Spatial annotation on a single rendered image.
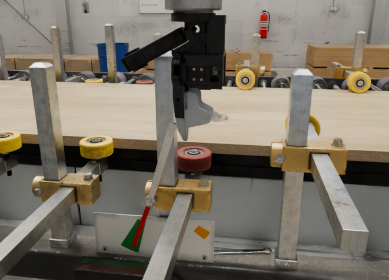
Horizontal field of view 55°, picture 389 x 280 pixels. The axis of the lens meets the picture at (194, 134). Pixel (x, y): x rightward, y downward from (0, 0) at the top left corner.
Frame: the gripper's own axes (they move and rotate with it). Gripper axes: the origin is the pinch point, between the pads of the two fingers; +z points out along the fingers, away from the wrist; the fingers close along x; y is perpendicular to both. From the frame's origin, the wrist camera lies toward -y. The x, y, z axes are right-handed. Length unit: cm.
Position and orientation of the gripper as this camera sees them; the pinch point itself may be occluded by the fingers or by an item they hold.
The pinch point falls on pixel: (181, 133)
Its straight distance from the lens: 65.2
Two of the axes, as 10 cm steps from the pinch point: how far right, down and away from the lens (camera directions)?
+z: 0.0, 9.5, 3.1
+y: 9.9, 0.5, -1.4
